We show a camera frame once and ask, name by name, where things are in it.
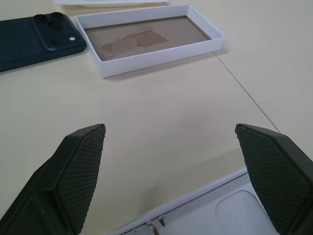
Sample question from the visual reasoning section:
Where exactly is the white rectangular box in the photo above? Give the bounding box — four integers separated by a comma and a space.
107, 167, 281, 235

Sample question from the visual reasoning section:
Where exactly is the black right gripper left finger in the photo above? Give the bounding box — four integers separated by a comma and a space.
0, 123, 106, 235

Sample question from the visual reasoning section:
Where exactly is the dark blue smartphone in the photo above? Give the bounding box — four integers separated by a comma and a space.
0, 12, 87, 73

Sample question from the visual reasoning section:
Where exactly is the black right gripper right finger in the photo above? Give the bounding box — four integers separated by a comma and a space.
234, 123, 313, 235

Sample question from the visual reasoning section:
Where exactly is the white flat sheet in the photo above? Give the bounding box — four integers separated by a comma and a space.
54, 0, 170, 6

